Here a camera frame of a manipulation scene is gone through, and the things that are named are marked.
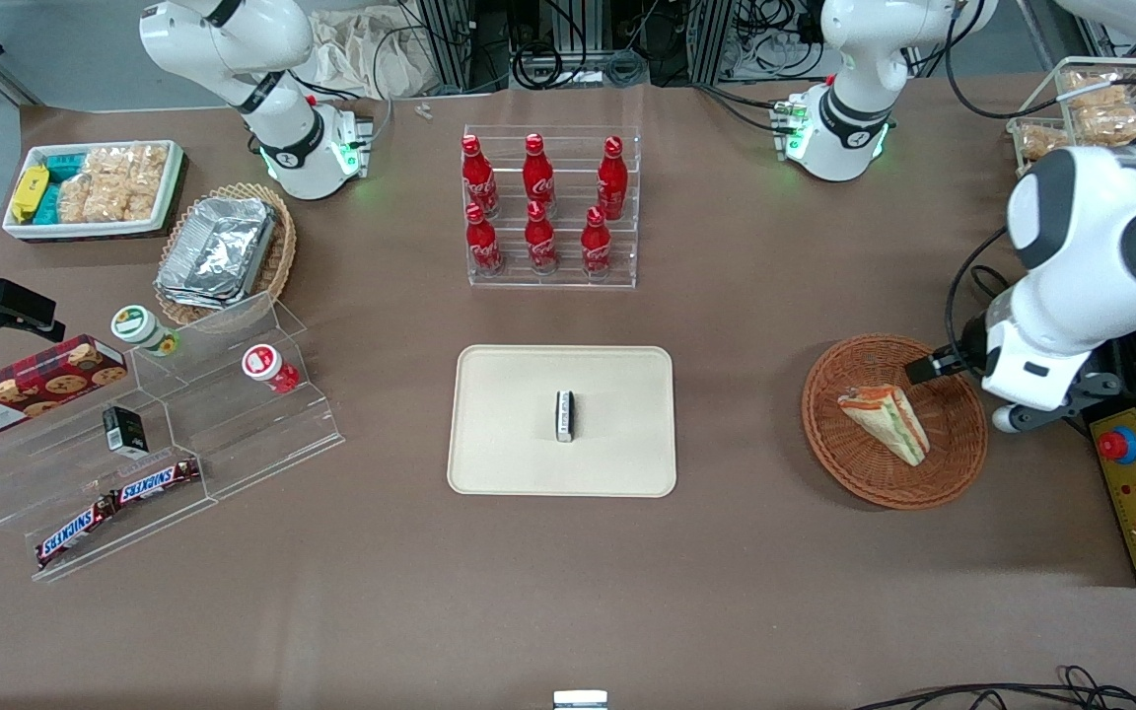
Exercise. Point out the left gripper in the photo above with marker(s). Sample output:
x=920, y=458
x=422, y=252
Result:
x=969, y=340

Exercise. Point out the triangle sandwich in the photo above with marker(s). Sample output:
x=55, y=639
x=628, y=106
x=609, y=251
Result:
x=886, y=419

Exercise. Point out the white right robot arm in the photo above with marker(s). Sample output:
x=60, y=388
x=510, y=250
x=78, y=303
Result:
x=282, y=128

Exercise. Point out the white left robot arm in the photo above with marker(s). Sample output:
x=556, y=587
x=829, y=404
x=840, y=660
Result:
x=1100, y=247

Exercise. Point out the brown wicker basket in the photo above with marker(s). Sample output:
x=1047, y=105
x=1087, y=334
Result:
x=844, y=463

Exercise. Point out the beige plastic tray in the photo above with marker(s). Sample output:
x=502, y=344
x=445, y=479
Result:
x=509, y=434

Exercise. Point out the light wicker basket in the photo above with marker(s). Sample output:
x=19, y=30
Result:
x=284, y=251

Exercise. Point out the white rectangular snack tray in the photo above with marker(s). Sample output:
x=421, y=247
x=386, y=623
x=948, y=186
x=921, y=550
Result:
x=85, y=231

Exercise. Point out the red cola bottle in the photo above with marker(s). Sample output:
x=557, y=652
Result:
x=612, y=181
x=596, y=246
x=537, y=177
x=477, y=179
x=482, y=244
x=540, y=242

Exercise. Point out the clear acrylic bottle rack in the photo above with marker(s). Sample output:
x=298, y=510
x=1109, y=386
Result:
x=568, y=274

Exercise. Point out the small black white box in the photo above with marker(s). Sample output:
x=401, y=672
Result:
x=565, y=416

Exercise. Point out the small white block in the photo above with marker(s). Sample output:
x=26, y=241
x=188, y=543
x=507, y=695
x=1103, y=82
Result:
x=580, y=700

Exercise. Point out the white cloth bag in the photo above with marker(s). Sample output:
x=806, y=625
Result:
x=361, y=54

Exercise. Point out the red lid cup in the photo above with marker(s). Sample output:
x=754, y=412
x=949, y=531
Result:
x=264, y=365

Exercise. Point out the clear acrylic stepped shelf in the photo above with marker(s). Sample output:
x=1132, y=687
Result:
x=233, y=434

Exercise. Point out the aluminium foil container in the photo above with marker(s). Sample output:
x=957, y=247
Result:
x=218, y=251

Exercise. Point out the brown Snickers bar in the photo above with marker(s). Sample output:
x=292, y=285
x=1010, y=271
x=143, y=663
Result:
x=75, y=532
x=156, y=481

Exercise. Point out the green lid cup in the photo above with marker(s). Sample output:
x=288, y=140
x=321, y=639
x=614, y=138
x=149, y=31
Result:
x=139, y=327

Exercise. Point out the clear rice cracker packet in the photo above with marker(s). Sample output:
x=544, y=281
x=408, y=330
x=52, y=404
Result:
x=146, y=182
x=108, y=197
x=75, y=199

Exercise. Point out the small black carton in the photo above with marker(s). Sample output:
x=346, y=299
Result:
x=124, y=431

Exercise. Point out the teal snack packet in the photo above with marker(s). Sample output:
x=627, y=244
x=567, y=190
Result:
x=48, y=204
x=63, y=165

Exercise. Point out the red tartan cookie box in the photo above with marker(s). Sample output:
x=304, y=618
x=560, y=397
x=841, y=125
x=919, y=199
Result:
x=26, y=390

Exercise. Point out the yellow snack packet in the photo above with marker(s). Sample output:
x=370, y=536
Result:
x=30, y=192

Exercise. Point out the aluminium frame post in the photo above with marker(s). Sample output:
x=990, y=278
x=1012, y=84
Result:
x=711, y=39
x=450, y=39

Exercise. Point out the black clamp mount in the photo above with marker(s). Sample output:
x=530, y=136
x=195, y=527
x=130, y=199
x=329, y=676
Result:
x=6, y=301

